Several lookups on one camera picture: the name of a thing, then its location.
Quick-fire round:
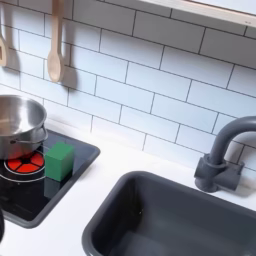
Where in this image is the green wooden block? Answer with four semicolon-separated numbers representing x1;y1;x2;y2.
44;141;76;183

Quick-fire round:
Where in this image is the black stove top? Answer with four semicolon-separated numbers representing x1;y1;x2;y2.
0;129;101;229

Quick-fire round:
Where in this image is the grey tap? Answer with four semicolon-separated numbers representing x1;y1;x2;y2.
194;115;256;194

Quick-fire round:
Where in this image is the wooden spoon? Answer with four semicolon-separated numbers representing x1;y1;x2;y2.
46;0;66;83

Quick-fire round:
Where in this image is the grey sink basin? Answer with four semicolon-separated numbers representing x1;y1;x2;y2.
81;170;256;256

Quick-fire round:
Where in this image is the steel pot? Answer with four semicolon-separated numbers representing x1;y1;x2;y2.
0;94;49;161

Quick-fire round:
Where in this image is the white wooden shelf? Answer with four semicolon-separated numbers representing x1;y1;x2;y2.
139;0;256;29

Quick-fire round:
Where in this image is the wooden spatula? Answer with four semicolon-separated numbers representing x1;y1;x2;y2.
0;26;9;68

